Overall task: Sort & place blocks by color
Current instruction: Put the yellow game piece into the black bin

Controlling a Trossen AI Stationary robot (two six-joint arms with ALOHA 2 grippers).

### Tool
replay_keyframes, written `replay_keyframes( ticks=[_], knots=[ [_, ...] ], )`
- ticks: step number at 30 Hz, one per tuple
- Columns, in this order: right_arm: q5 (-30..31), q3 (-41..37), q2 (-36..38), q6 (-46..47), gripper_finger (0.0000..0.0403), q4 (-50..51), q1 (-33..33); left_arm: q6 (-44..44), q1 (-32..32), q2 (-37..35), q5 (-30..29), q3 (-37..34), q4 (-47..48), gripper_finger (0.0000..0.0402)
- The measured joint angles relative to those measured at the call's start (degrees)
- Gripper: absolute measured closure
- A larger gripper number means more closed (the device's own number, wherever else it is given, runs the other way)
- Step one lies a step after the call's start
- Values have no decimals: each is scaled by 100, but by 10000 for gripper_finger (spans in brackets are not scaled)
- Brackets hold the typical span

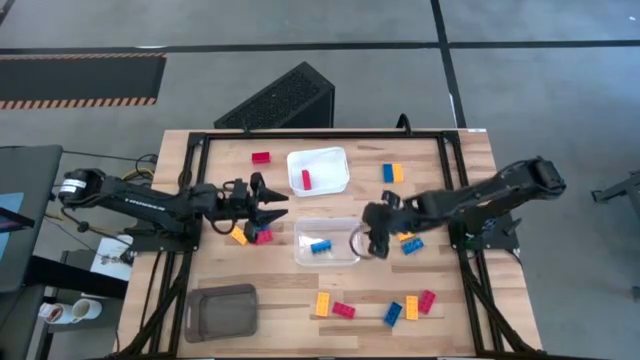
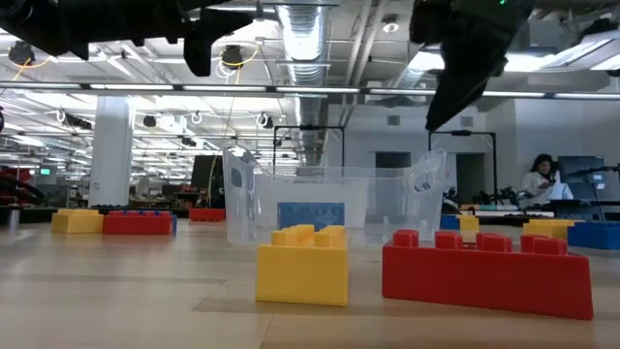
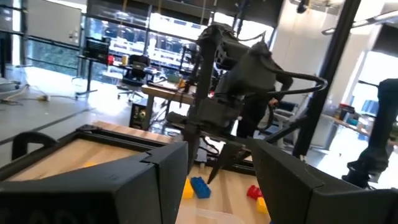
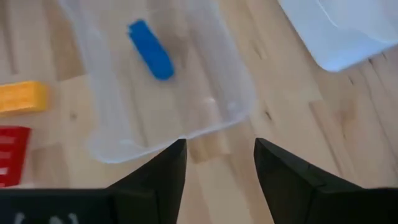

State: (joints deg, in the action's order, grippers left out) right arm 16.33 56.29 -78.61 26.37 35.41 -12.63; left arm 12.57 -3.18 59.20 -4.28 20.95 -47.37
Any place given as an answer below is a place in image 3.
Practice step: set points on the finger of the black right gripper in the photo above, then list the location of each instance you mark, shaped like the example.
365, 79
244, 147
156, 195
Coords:
222, 160
191, 149

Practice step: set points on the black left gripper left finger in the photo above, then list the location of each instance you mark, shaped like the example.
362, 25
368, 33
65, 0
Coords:
93, 193

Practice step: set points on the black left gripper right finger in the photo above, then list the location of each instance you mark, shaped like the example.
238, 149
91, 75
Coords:
295, 193

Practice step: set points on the small blue toy block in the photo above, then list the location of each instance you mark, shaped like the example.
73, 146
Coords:
201, 187

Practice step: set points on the long yellow toy block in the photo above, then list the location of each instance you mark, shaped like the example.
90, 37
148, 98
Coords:
261, 206

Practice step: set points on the long red toy block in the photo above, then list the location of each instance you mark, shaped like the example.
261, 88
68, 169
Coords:
254, 192

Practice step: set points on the small yellow toy block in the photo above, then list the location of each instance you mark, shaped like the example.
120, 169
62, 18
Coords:
187, 190

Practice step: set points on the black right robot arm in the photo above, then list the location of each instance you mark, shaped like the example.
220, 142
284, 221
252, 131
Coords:
248, 71

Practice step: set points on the person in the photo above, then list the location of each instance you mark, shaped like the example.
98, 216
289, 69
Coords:
255, 115

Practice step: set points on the wooden desk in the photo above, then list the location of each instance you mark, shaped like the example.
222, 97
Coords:
168, 93

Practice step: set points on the black computer tower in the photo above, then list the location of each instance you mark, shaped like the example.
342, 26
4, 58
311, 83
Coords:
138, 115

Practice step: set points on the black office chair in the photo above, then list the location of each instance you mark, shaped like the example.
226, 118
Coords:
136, 73

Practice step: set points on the cluttered side desk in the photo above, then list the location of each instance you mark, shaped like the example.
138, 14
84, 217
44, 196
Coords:
345, 119

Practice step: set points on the black clamp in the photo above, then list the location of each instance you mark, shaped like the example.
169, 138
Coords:
21, 140

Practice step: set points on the yellow cup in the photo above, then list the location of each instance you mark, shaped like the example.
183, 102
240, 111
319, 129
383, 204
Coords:
125, 59

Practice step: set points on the black computer monitor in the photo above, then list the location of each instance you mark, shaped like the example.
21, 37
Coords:
97, 49

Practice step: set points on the white board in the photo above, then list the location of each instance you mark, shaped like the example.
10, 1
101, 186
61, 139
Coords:
54, 21

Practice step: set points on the black table frame rail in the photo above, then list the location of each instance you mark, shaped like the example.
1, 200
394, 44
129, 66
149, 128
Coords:
109, 134

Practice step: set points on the black frame post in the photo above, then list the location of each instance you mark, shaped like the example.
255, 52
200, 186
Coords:
323, 77

